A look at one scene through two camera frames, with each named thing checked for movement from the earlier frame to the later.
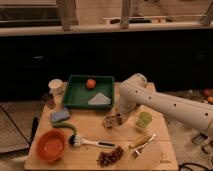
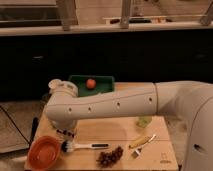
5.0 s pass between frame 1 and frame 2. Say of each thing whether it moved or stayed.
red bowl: moved
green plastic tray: stayed
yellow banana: stayed
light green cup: stayed
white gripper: moved
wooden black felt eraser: moved
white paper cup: stayed
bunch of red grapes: stayed
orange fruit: stayed
